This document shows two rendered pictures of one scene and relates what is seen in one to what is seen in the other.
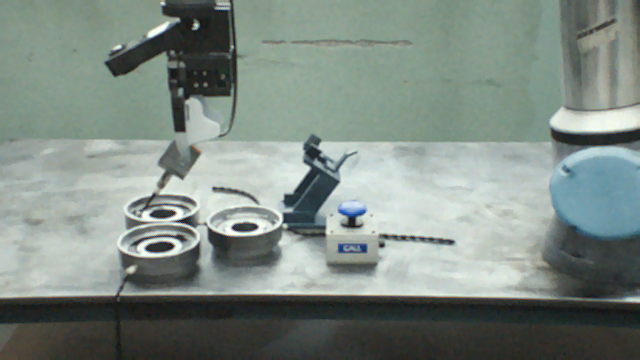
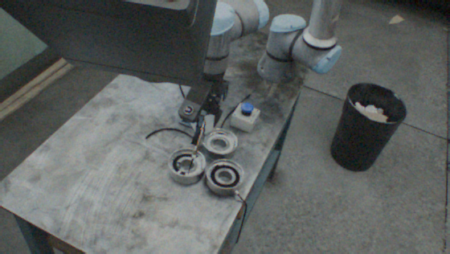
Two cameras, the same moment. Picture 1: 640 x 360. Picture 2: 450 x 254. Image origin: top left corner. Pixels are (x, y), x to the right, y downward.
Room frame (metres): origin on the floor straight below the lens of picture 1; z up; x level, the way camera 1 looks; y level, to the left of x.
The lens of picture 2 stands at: (0.88, 0.90, 1.69)
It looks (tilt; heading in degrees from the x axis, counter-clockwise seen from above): 44 degrees down; 287
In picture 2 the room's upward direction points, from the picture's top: 10 degrees clockwise
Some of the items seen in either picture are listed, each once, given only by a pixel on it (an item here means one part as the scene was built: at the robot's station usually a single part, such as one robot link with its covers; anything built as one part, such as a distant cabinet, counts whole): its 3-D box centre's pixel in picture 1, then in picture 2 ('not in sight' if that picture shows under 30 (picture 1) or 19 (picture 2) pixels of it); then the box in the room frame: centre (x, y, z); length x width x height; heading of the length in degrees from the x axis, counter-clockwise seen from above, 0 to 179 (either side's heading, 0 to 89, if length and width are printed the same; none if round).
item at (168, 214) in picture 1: (163, 219); (186, 166); (1.18, 0.23, 0.82); 0.10 x 0.10 x 0.04
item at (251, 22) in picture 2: not in sight; (239, 14); (1.15, 0.07, 1.23); 0.11 x 0.11 x 0.08; 70
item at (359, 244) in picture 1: (355, 237); (246, 116); (1.11, -0.05, 0.82); 0.08 x 0.07 x 0.05; 90
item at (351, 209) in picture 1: (352, 220); (246, 111); (1.11, -0.04, 0.85); 0.04 x 0.04 x 0.05
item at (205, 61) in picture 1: (198, 50); (210, 84); (1.16, 0.16, 1.07); 0.09 x 0.08 x 0.12; 91
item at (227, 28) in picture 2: not in sight; (216, 30); (1.16, 0.17, 1.23); 0.09 x 0.08 x 0.11; 70
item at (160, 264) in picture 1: (160, 253); (224, 178); (1.07, 0.21, 0.82); 0.10 x 0.10 x 0.04
